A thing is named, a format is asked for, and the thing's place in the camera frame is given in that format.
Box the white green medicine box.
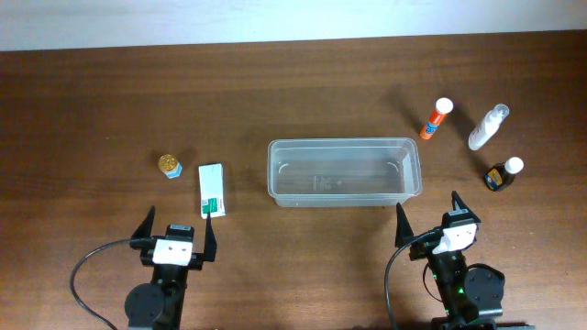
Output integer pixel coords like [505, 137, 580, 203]
[198, 163, 226, 219]

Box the small gold-lid jar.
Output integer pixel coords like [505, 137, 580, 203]
[158, 154, 183, 179]

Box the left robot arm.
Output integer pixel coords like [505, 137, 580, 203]
[125, 208, 217, 329]

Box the clear plastic container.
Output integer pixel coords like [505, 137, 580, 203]
[267, 137, 423, 208]

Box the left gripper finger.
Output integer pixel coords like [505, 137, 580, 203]
[203, 213, 217, 262]
[129, 205, 156, 249]

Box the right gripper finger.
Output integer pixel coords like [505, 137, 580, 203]
[451, 191, 469, 212]
[394, 203, 415, 248]

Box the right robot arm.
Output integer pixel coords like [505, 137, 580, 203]
[384, 192, 533, 330]

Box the white spray bottle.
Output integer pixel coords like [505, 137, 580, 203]
[468, 104, 509, 151]

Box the orange tube white cap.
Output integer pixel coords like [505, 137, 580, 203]
[420, 97, 454, 140]

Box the dark bottle white cap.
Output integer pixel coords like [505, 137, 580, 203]
[483, 157, 524, 193]

